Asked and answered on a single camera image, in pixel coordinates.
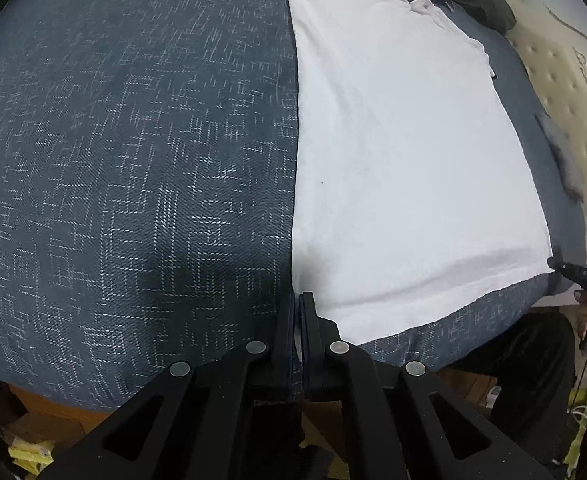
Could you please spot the cream tufted headboard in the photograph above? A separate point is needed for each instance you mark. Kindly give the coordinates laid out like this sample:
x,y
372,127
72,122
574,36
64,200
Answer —
x,y
563,110

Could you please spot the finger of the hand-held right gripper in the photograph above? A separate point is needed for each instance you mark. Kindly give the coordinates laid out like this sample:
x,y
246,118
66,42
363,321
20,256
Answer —
x,y
563,267

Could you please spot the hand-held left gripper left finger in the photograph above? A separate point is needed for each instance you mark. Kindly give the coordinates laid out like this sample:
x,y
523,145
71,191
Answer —
x,y
286,340

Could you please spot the blue patterned bed sheet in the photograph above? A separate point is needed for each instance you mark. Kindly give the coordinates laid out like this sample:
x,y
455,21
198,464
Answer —
x,y
123,160

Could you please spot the white polo shirt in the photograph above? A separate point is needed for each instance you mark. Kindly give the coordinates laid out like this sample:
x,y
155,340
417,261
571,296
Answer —
x,y
398,160

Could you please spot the yellow packet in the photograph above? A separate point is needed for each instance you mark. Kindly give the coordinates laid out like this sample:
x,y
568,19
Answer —
x,y
28,452

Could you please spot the wooden bed frame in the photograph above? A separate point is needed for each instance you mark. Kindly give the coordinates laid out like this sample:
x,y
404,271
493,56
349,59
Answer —
x,y
58,410

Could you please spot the small grey folded cloth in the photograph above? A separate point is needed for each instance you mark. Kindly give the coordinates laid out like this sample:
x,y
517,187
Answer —
x,y
561,155

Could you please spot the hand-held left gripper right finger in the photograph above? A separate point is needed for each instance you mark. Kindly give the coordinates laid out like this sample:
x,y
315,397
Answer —
x,y
309,340

